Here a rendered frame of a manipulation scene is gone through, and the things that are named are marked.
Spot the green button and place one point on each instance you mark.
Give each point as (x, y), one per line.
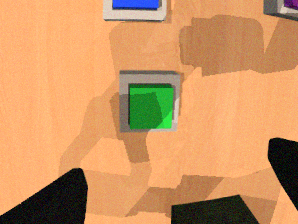
(149, 101)

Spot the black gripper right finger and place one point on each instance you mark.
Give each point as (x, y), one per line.
(282, 155)

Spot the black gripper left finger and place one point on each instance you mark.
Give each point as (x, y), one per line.
(61, 202)

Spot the blue button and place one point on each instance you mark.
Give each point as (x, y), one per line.
(134, 10)

